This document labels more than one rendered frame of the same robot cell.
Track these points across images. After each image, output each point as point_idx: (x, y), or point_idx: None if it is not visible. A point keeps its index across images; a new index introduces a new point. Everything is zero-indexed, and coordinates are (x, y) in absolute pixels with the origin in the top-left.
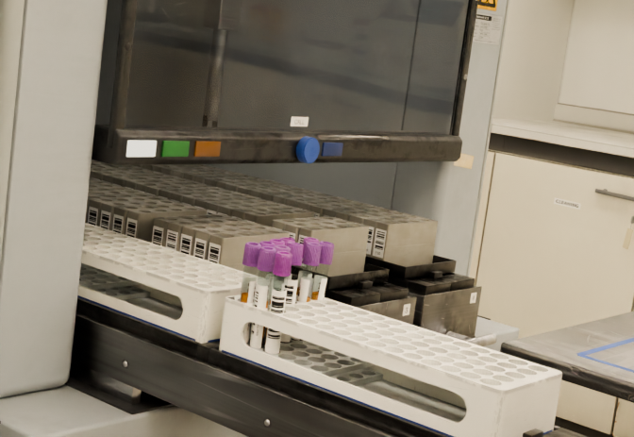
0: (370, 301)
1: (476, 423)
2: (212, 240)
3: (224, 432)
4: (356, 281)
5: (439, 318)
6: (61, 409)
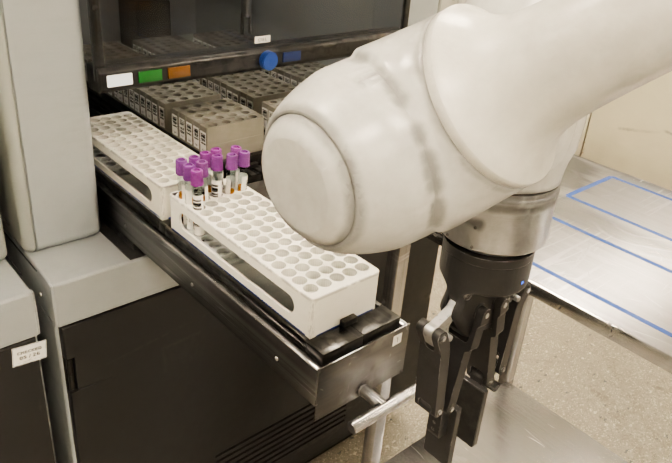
0: None
1: (299, 316)
2: (201, 128)
3: None
4: None
5: None
6: (84, 256)
